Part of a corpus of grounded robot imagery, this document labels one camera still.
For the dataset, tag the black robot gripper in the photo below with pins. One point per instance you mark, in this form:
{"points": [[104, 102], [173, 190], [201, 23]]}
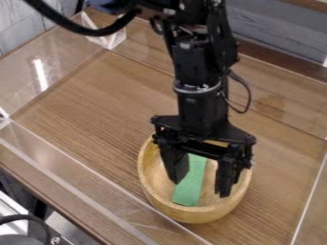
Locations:
{"points": [[200, 130]]}

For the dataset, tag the green rectangular block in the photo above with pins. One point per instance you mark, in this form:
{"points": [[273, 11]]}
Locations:
{"points": [[185, 194]]}

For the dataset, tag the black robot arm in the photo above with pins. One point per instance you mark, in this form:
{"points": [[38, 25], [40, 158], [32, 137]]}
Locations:
{"points": [[203, 50]]}

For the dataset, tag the brown wooden bowl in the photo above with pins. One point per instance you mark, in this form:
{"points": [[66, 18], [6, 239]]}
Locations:
{"points": [[157, 189]]}

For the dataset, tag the clear acrylic tray walls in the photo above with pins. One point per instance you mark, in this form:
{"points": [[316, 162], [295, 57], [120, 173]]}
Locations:
{"points": [[86, 141]]}

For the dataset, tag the black metal bracket with screw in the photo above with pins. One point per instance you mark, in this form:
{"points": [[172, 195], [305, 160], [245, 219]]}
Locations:
{"points": [[54, 238]]}

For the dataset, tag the clear acrylic corner bracket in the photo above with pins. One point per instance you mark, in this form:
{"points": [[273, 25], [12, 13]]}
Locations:
{"points": [[109, 41]]}

